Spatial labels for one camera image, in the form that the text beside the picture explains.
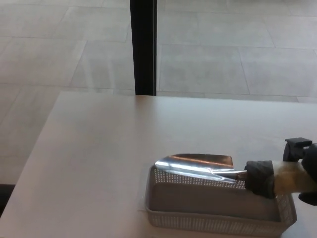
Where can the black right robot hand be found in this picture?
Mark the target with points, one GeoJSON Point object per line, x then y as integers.
{"type": "Point", "coordinates": [260, 176]}

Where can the black vertical pillar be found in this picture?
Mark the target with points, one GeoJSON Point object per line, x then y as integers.
{"type": "Point", "coordinates": [143, 49]}

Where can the grey perforated plastic basket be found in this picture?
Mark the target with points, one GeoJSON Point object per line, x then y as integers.
{"type": "Point", "coordinates": [210, 203]}

